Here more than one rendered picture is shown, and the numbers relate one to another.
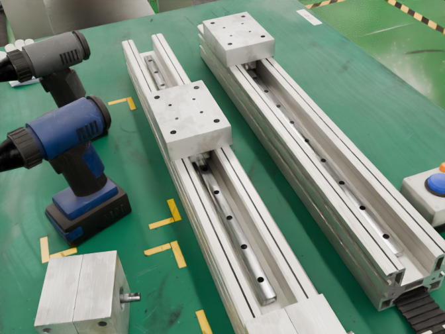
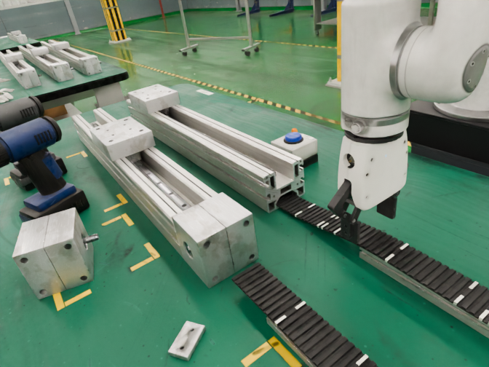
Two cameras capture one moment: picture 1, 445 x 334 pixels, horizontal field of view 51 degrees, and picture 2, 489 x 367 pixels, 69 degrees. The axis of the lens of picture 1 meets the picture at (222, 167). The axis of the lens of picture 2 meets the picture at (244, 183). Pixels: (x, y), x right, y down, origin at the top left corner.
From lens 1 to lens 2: 0.26 m
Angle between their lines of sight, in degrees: 16
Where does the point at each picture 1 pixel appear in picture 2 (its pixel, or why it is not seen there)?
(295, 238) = not seen: hidden behind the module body
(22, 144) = not seen: outside the picture
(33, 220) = (11, 229)
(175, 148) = (113, 151)
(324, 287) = not seen: hidden behind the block
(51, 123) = (13, 132)
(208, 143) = (138, 145)
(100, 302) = (65, 233)
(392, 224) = (266, 162)
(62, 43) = (20, 103)
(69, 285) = (39, 231)
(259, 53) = (169, 102)
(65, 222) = (36, 214)
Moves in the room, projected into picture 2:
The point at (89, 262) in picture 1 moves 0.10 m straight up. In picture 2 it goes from (54, 217) to (29, 167)
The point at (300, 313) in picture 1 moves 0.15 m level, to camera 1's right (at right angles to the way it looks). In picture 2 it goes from (209, 203) to (290, 179)
